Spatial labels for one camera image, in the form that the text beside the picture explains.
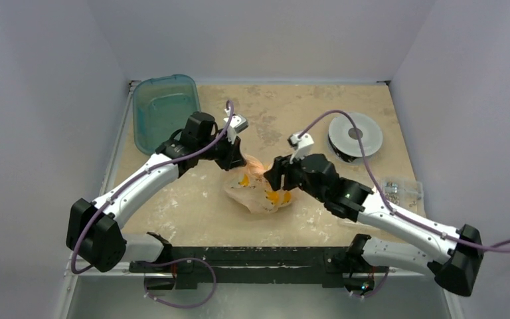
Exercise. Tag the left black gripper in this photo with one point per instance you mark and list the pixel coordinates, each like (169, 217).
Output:
(233, 158)

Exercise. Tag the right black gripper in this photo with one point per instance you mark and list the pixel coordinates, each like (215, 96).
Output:
(282, 172)

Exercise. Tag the orange plastic bag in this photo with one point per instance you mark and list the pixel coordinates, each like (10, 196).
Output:
(248, 187)

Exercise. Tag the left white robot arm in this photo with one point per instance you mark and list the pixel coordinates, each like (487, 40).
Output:
(95, 227)

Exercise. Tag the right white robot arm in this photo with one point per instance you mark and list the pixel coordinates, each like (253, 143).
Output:
(450, 256)

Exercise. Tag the white filament spool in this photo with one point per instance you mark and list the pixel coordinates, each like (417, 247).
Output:
(353, 143)

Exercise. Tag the teal plastic container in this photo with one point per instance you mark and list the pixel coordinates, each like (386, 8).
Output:
(161, 106)

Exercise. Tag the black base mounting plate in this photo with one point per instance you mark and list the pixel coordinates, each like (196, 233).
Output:
(238, 256)

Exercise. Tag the clear screw box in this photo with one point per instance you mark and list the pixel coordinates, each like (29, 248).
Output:
(405, 193)

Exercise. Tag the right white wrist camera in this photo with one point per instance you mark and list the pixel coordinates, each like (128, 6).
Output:
(301, 143)

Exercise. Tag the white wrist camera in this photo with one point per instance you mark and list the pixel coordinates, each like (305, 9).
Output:
(235, 125)
(301, 143)

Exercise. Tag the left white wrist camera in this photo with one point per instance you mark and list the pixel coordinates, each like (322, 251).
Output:
(235, 125)

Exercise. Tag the aluminium frame rail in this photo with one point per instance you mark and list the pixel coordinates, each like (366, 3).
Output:
(188, 267)

